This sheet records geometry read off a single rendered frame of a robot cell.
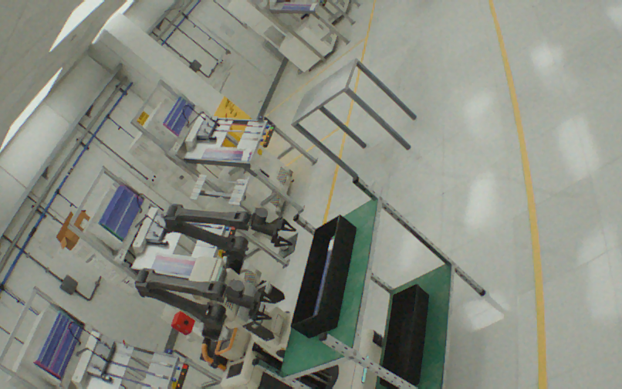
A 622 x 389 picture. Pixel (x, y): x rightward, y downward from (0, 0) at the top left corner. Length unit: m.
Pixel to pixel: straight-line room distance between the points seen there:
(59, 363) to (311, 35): 6.27
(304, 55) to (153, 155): 3.74
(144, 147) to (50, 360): 2.70
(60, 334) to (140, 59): 4.48
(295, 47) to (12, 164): 4.76
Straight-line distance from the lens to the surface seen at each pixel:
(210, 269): 2.78
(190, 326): 4.59
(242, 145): 5.84
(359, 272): 2.49
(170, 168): 5.99
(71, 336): 4.43
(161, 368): 4.28
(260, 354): 3.20
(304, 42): 8.76
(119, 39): 7.78
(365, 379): 3.24
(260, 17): 8.76
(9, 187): 6.49
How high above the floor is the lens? 2.21
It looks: 22 degrees down
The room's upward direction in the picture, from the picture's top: 51 degrees counter-clockwise
